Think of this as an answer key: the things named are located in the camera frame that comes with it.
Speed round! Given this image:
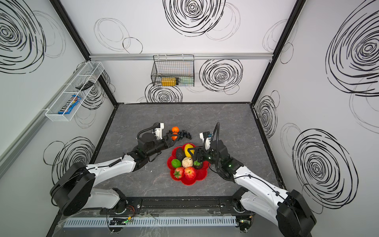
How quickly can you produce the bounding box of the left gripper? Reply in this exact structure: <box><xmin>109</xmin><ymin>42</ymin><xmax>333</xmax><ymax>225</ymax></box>
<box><xmin>145</xmin><ymin>134</ymin><xmax>179</xmax><ymax>159</ymax></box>

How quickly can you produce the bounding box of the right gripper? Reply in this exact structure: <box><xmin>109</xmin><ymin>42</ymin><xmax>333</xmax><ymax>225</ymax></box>
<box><xmin>189</xmin><ymin>145</ymin><xmax>222</xmax><ymax>167</ymax></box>

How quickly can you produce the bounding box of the beige potato shaped fruit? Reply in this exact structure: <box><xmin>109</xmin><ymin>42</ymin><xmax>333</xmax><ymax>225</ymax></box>
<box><xmin>182</xmin><ymin>157</ymin><xmax>193</xmax><ymax>168</ymax></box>

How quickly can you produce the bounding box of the small orange fruit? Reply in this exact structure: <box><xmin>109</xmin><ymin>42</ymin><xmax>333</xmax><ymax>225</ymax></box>
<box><xmin>171</xmin><ymin>126</ymin><xmax>180</xmax><ymax>133</ymax></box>

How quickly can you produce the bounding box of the dark purple plum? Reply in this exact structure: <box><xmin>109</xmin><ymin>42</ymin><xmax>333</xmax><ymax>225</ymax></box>
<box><xmin>193</xmin><ymin>161</ymin><xmax>203</xmax><ymax>170</ymax></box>

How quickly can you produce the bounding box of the large yellow lemon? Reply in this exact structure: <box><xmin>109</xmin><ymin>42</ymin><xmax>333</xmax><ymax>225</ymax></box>
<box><xmin>184</xmin><ymin>144</ymin><xmax>195</xmax><ymax>158</ymax></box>

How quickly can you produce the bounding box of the black grape bunch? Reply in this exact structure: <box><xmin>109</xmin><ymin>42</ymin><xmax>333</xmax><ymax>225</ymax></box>
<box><xmin>178</xmin><ymin>130</ymin><xmax>192</xmax><ymax>140</ymax></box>

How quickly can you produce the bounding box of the dark wrinkled avocado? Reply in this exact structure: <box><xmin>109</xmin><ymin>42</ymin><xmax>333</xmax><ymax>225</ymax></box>
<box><xmin>175</xmin><ymin>147</ymin><xmax>186</xmax><ymax>162</ymax></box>

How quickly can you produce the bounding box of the red pink apple fruit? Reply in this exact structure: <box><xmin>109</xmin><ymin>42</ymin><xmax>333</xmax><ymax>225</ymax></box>
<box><xmin>184</xmin><ymin>167</ymin><xmax>196</xmax><ymax>180</ymax></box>

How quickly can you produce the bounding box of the red flower shaped bowl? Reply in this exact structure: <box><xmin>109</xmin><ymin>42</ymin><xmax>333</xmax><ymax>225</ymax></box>
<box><xmin>167</xmin><ymin>143</ymin><xmax>209</xmax><ymax>186</ymax></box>

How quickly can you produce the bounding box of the green lime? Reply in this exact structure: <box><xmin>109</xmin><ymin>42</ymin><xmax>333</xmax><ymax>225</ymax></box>
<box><xmin>171</xmin><ymin>159</ymin><xmax>182</xmax><ymax>169</ymax></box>

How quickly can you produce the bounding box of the red strawberry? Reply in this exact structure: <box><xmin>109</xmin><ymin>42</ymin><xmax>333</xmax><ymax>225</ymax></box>
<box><xmin>173</xmin><ymin>167</ymin><xmax>185</xmax><ymax>179</ymax></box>

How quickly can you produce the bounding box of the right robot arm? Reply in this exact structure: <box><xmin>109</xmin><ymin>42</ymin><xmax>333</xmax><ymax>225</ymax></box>
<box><xmin>186</xmin><ymin>141</ymin><xmax>317</xmax><ymax>237</ymax></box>

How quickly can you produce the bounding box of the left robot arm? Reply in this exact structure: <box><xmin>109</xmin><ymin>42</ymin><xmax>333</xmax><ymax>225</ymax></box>
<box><xmin>50</xmin><ymin>131</ymin><xmax>180</xmax><ymax>216</ymax></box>

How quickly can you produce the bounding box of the yellow box in basket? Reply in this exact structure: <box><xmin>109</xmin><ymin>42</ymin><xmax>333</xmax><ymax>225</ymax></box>
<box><xmin>161</xmin><ymin>77</ymin><xmax>178</xmax><ymax>87</ymax></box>

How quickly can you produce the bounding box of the green box in basket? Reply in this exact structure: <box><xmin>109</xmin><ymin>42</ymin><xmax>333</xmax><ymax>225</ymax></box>
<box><xmin>178</xmin><ymin>77</ymin><xmax>194</xmax><ymax>87</ymax></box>

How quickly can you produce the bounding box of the black remote control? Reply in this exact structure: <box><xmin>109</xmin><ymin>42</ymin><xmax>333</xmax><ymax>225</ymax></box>
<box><xmin>76</xmin><ymin>81</ymin><xmax>94</xmax><ymax>91</ymax></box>

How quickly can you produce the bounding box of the blue candy packet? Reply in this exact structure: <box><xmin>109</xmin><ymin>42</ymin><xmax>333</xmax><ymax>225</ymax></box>
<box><xmin>58</xmin><ymin>95</ymin><xmax>82</xmax><ymax>115</ymax></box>

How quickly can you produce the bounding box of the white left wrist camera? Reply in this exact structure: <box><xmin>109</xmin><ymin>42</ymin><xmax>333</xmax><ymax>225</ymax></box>
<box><xmin>154</xmin><ymin>122</ymin><xmax>164</xmax><ymax>140</ymax></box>

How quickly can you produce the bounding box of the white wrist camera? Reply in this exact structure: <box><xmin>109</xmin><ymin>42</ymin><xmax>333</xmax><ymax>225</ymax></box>
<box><xmin>154</xmin><ymin>122</ymin><xmax>164</xmax><ymax>140</ymax></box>
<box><xmin>199</xmin><ymin>131</ymin><xmax>213</xmax><ymax>152</ymax></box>

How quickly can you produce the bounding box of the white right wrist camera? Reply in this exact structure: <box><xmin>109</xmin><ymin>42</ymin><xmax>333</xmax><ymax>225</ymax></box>
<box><xmin>199</xmin><ymin>131</ymin><xmax>213</xmax><ymax>152</ymax></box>

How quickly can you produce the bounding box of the black wire basket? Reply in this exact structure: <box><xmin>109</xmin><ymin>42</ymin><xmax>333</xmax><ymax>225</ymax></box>
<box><xmin>151</xmin><ymin>59</ymin><xmax>195</xmax><ymax>87</ymax></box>

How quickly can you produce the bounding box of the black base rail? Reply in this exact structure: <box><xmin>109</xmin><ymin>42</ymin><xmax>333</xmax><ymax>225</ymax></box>
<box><xmin>100</xmin><ymin>195</ymin><xmax>255</xmax><ymax>215</ymax></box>

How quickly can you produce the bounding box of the white slotted cable duct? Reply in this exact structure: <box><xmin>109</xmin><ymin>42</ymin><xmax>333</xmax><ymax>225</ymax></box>
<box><xmin>63</xmin><ymin>216</ymin><xmax>237</xmax><ymax>228</ymax></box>

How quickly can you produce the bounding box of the white wire shelf basket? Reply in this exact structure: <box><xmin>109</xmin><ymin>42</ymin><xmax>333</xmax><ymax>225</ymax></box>
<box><xmin>45</xmin><ymin>61</ymin><xmax>104</xmax><ymax>122</ymax></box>

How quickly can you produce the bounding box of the aluminium wall rail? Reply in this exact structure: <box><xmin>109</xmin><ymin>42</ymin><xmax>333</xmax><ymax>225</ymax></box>
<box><xmin>89</xmin><ymin>52</ymin><xmax>273</xmax><ymax>61</ymax></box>

